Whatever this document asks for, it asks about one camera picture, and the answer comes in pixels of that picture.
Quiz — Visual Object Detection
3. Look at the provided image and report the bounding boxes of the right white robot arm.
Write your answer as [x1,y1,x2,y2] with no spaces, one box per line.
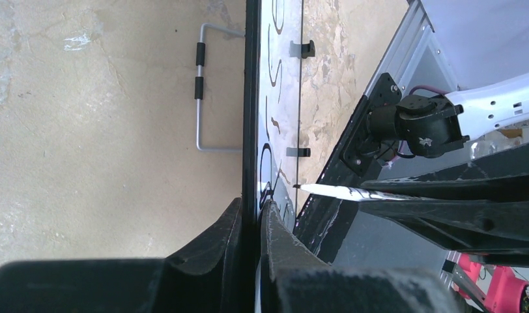
[245,72,529,312]

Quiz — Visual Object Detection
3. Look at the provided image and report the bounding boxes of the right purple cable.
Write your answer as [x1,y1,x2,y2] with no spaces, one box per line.
[407,84,450,97]

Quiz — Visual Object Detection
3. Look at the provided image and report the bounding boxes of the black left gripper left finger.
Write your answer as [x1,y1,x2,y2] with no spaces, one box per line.
[0,198,242,312]

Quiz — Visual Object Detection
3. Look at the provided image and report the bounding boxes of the silver whiteboard marker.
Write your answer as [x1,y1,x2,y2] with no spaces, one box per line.
[293,184,426,202]

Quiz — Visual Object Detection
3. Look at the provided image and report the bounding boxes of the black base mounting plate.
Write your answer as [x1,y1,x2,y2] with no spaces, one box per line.
[294,72,402,265]

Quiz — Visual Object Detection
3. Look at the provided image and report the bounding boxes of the pink red object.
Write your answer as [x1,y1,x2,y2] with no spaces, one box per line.
[452,254,529,312]

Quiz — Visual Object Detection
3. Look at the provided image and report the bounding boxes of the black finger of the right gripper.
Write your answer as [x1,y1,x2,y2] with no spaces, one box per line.
[360,143,529,201]
[359,200,529,267]

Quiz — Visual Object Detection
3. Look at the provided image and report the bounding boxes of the white whiteboard black frame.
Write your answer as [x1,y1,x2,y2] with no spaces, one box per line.
[194,0,317,313]

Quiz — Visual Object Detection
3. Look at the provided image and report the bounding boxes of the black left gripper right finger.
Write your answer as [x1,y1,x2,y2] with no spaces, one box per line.
[260,200,461,312]

